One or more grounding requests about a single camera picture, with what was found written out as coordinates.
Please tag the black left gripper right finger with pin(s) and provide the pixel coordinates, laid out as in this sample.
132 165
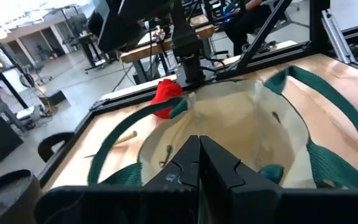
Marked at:
222 180

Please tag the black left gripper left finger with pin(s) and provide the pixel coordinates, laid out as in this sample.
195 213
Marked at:
182 174

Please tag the cream green gardening bag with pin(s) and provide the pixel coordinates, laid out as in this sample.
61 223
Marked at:
228 124

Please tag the red gardening glove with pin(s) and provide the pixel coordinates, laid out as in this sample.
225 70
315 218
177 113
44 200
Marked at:
165 96

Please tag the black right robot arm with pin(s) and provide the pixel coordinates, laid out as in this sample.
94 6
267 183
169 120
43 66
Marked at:
185 37

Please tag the small black pot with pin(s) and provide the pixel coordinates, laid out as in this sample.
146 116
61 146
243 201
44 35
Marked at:
47 144

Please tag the black box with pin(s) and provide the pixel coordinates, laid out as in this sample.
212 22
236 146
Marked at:
53 98

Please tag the seated person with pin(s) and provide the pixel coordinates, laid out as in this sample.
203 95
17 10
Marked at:
244 21

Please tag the potted plant in black pot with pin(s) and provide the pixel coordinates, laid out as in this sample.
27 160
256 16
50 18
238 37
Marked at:
17 202

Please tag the silver aluminium extrusion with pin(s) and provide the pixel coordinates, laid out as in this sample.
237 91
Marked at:
337 37

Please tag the black aluminium table frame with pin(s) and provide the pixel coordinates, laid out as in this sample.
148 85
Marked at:
73 133

